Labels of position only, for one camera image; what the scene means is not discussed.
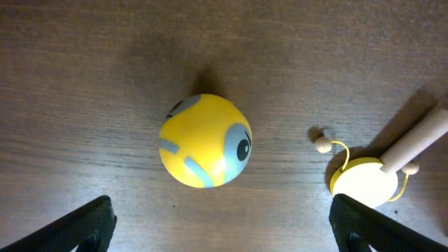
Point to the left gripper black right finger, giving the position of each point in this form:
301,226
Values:
357,227

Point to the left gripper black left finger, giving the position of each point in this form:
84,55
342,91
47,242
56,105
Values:
88,228

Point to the yellow wooden rattle drum toy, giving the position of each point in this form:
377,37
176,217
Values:
375,181

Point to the yellow and grey ball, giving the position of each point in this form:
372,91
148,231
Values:
205,141

